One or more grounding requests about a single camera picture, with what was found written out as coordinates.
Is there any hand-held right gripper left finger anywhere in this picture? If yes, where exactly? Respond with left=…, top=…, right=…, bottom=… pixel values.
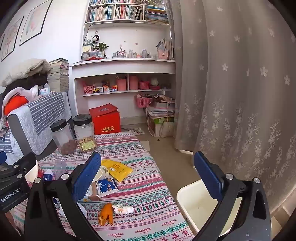
left=24, top=152, right=101, bottom=241

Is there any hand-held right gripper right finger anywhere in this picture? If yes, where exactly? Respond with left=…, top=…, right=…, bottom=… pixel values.
left=192, top=151, right=272, bottom=241

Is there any small milk carton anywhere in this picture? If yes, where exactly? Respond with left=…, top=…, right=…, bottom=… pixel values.
left=83, top=182, right=102, bottom=202

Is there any clear plastic bottle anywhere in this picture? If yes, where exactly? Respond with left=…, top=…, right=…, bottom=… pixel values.
left=53, top=159, right=69, bottom=180

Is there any white plastic trash bin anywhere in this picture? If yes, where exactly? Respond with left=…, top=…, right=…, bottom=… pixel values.
left=176, top=178, right=243, bottom=237

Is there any small blue packet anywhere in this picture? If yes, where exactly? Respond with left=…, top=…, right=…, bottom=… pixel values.
left=42, top=169, right=55, bottom=184

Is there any cream printed cup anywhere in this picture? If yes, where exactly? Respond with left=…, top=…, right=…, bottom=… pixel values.
left=92, top=165, right=111, bottom=183

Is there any blue biscuit packet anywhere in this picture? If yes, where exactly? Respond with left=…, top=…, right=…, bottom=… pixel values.
left=96, top=178, right=119, bottom=194

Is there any white paper cup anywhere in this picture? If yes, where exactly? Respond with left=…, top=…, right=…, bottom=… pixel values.
left=24, top=160, right=41, bottom=186

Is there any yellow snack packet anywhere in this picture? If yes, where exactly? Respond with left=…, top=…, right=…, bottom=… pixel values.
left=101, top=159, right=134, bottom=183

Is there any orange wrapper with tissue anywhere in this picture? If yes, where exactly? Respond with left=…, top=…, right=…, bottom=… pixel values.
left=98, top=203, right=114, bottom=226

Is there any clear jar with brown snacks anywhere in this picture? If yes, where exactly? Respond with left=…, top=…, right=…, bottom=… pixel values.
left=50, top=119, right=78, bottom=155

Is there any clear jar with yellow label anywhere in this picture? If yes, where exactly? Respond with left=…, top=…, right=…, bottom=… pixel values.
left=73, top=114, right=97, bottom=153

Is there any crumpled white tissue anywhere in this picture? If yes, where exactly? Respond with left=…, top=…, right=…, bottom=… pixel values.
left=112, top=204, right=134, bottom=215

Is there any grey armchair with striped cover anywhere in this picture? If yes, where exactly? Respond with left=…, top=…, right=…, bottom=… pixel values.
left=0, top=91, right=73, bottom=156

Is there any orange cloth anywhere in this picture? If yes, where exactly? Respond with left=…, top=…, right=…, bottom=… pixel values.
left=4, top=95, right=30, bottom=115

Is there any red cardboard box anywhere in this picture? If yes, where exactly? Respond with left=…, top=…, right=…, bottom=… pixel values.
left=89, top=103, right=122, bottom=135

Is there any patterned striped tablecloth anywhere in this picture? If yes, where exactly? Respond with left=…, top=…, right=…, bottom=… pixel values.
left=9, top=132, right=195, bottom=241

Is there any white tote bag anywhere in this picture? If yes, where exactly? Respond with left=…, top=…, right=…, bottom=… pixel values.
left=161, top=122, right=175, bottom=139

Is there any white paper sheet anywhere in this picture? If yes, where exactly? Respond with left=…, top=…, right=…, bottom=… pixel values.
left=140, top=140, right=151, bottom=153

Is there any chequered sheet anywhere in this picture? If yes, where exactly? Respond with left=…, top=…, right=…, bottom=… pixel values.
left=128, top=126, right=145, bottom=135

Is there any green and white cardboard box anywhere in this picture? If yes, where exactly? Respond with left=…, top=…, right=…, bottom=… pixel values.
left=148, top=116, right=175, bottom=137

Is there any stack of papers and folders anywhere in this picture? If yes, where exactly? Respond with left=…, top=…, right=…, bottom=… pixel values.
left=146, top=104, right=175, bottom=119

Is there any dark cloth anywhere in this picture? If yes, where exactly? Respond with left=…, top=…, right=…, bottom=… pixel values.
left=7, top=74, right=48, bottom=93

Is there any beige fleece blanket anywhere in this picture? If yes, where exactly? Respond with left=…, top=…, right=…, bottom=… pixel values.
left=1, top=58, right=51, bottom=87

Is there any pink basket with paper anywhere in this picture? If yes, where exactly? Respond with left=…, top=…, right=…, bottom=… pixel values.
left=135, top=95, right=153, bottom=108

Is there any floral lace curtain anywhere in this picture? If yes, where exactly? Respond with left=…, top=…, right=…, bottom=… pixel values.
left=165, top=0, right=296, bottom=216

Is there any pink pen holder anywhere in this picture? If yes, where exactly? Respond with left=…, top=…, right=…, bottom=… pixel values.
left=116, top=77, right=127, bottom=91

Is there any tall stack of books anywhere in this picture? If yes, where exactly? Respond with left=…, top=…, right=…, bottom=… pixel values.
left=47, top=58, right=70, bottom=93

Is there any plain pink container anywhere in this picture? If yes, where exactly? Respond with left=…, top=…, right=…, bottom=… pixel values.
left=129, top=75, right=139, bottom=90

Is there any white bookshelf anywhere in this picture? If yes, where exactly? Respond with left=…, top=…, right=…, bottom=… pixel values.
left=69, top=0, right=176, bottom=135

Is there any small framed picture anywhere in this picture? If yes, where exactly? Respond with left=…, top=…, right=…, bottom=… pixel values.
left=0, top=16, right=24, bottom=62

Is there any dark-haired doll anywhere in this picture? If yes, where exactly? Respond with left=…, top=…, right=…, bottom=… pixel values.
left=91, top=35, right=100, bottom=51

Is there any large framed picture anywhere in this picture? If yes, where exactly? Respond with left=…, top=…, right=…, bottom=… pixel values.
left=20, top=0, right=53, bottom=46

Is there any row of shelf books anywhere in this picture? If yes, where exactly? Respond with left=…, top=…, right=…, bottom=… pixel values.
left=85, top=0, right=169, bottom=25

